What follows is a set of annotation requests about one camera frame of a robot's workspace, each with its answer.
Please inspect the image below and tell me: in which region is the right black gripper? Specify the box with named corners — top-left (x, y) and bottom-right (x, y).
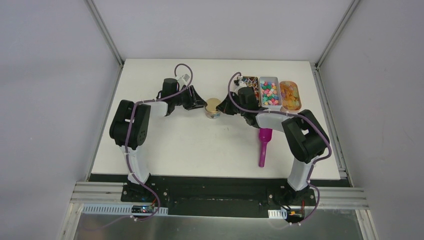
top-left (217, 91), bottom-right (248, 116)

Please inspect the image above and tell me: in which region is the gold jar lid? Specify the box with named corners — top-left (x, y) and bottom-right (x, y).
top-left (205, 98), bottom-right (222, 114)

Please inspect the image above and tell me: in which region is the clear plastic jar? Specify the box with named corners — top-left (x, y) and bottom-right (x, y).
top-left (205, 110), bottom-right (221, 119)

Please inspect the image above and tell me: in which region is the magenta plastic scoop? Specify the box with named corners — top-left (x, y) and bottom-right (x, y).
top-left (258, 128), bottom-right (273, 168)

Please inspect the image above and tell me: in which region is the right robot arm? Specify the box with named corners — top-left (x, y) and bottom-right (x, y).
top-left (216, 87), bottom-right (331, 205)

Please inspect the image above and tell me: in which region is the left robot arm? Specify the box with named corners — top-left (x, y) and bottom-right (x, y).
top-left (109, 74), bottom-right (207, 203)

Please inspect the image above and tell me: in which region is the white tin of candies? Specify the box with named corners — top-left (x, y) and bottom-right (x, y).
top-left (258, 76), bottom-right (282, 111)

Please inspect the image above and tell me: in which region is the gold tin of lollipops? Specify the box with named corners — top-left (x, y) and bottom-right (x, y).
top-left (241, 76), bottom-right (260, 101)

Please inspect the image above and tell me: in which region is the pink tray of gummies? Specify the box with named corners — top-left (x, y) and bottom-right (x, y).
top-left (279, 80), bottom-right (302, 113)

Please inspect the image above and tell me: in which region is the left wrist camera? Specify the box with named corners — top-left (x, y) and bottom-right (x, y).
top-left (177, 74), bottom-right (191, 86)

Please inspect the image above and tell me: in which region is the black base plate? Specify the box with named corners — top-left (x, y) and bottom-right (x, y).
top-left (89, 174), bottom-right (332, 220)

